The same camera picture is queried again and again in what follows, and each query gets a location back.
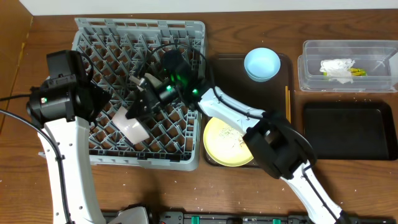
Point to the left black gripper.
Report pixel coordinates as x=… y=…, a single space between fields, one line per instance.
x=99 y=98

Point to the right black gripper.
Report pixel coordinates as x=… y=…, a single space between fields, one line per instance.
x=145 y=100

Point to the white cup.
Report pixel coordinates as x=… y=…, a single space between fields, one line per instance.
x=154 y=81

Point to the white napkin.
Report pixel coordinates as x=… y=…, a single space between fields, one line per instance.
x=338 y=63

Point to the yellow green snack wrapper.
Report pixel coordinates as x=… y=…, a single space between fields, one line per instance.
x=357 y=72

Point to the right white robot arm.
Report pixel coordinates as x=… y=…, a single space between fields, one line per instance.
x=278 y=149

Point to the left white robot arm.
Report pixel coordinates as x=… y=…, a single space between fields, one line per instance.
x=65 y=145

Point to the grey dishwasher rack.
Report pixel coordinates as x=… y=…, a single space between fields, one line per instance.
x=118 y=46

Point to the yellow plate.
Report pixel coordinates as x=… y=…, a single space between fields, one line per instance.
x=225 y=145

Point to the light blue bowl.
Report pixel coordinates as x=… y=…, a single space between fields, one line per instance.
x=262 y=64

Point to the dark brown serving tray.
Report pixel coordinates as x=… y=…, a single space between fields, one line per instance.
x=231 y=77

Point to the right wooden chopstick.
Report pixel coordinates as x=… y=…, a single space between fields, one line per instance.
x=289 y=107

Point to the black tray bin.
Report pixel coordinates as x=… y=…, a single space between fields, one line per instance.
x=351 y=131

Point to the clear plastic bin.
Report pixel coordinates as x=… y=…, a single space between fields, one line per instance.
x=377 y=57

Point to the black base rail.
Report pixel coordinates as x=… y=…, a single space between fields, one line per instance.
x=179 y=215

